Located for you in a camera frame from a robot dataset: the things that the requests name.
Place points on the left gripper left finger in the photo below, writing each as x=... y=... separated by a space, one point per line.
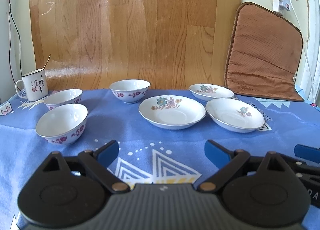
x=96 y=163

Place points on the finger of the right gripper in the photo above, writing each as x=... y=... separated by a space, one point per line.
x=306 y=152

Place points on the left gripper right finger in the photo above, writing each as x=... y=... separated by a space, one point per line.
x=229 y=164

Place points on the floral bowl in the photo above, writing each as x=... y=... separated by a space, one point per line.
x=130 y=90
x=70 y=96
x=63 y=125

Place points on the large floral plate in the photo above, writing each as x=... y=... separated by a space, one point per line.
x=172 y=112

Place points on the blue patterned tablecloth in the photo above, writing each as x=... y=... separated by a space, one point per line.
x=147 y=154

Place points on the white enamel mug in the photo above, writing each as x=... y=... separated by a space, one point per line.
x=34 y=84

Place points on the stick in mug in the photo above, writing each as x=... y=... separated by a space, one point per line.
x=44 y=67

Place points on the brown seat cushion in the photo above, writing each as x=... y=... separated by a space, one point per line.
x=264 y=55

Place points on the wood pattern vinyl sheet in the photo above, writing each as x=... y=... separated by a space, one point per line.
x=170 y=43

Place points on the white power strip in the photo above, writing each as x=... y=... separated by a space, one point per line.
x=279 y=7

